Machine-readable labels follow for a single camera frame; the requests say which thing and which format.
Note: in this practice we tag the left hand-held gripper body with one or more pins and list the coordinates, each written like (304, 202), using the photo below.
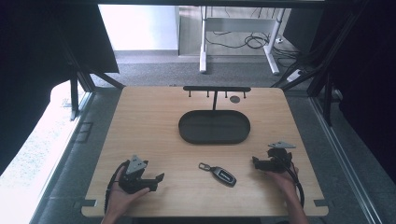
(135, 165)

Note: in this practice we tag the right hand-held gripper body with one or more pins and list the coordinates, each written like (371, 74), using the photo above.
(280, 155)

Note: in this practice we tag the black car key fob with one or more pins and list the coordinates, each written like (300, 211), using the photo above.
(222, 175)

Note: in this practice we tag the person's right hand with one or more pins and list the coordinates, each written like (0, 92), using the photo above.
(285, 182)

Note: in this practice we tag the person's left hand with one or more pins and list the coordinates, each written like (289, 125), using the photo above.
(120, 199)

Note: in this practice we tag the black key rack with tray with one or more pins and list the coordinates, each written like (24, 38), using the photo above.
(214, 127)

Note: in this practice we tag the dark floor outlet plate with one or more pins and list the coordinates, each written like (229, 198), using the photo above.
(84, 132)

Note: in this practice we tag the grey round table grommet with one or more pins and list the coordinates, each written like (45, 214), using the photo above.
(234, 99)

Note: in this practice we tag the white power strip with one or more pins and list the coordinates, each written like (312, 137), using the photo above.
(294, 75)

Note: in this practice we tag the black metal stand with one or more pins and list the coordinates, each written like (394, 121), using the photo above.
(77, 90)
(323, 77)

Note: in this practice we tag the black curtain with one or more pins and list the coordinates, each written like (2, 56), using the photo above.
(31, 77)
(364, 77)

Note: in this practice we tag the white panel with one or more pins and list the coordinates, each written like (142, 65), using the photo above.
(138, 28)

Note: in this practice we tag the white desk frame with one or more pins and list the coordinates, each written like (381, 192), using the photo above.
(204, 46)

